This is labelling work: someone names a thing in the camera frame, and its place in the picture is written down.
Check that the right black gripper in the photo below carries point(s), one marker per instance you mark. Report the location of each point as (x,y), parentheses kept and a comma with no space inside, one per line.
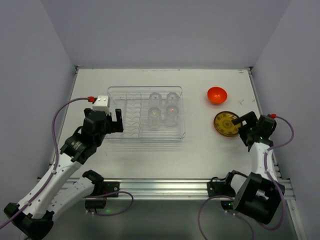
(249,127)

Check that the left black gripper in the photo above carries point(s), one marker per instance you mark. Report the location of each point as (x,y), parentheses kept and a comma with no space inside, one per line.
(110,122)

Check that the olive brown plate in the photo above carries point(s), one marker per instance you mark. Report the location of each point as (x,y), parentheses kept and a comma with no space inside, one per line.
(223,122)

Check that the clear glass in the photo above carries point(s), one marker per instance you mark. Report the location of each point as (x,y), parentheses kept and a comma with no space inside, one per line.
(154,118)
(171,116)
(155,100)
(172,99)

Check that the orange bowl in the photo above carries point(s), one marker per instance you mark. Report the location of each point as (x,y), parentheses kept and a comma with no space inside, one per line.
(217,95)

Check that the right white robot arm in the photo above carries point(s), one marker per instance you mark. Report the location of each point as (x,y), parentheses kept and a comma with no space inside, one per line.
(258,194)

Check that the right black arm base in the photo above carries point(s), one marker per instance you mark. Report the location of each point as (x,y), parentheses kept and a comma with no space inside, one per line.
(220,187)

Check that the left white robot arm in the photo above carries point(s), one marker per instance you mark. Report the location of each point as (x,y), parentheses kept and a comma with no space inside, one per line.
(34,214)

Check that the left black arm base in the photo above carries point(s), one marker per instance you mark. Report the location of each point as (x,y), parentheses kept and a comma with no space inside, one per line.
(101,187)

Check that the clear plastic rack tray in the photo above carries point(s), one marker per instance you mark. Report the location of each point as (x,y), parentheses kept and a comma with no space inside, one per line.
(162,127)

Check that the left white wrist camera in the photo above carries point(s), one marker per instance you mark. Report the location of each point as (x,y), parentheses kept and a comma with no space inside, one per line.
(102,103)

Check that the aluminium mounting rail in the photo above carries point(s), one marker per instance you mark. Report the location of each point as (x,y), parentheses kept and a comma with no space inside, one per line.
(163,189)

